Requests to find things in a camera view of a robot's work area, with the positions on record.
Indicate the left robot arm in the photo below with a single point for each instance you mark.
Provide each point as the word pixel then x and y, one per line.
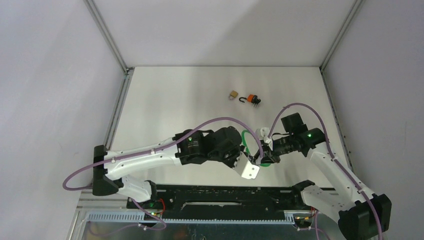
pixel 115 169

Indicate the green cable lock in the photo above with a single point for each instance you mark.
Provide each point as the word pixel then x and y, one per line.
pixel 244 143

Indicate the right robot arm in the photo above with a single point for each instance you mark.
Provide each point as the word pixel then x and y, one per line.
pixel 358 211

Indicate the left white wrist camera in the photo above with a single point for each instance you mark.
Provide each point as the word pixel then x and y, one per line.
pixel 245 168

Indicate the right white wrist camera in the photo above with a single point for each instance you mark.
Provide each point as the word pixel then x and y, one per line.
pixel 264 134

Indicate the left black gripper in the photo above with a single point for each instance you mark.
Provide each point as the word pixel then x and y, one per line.
pixel 237 151

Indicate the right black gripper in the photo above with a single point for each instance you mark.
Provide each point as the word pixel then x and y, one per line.
pixel 271 158

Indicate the orange black padlock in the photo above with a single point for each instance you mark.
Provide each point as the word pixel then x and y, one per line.
pixel 249 99

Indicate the small brass padlock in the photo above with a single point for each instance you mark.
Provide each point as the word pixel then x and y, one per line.
pixel 233 95

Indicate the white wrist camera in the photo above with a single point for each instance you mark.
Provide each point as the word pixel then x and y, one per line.
pixel 264 134
pixel 245 168

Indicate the right aluminium frame rail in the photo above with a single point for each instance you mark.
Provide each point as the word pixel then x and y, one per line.
pixel 338 39

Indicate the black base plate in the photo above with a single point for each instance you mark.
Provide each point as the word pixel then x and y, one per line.
pixel 227 203

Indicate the black-headed key bunch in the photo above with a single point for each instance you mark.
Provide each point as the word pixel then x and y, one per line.
pixel 256 102

